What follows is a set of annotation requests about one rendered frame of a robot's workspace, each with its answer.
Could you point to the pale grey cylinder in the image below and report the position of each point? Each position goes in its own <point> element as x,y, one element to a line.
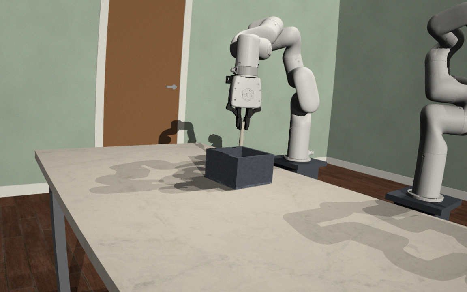
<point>241,139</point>

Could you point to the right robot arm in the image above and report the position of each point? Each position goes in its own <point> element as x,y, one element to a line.
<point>257,43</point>

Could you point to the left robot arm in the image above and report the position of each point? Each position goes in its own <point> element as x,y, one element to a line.
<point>438,119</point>

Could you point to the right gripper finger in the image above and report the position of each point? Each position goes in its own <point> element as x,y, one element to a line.
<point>237,112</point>
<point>249,113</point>

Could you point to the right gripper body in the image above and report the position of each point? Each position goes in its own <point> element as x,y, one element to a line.
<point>245,91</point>

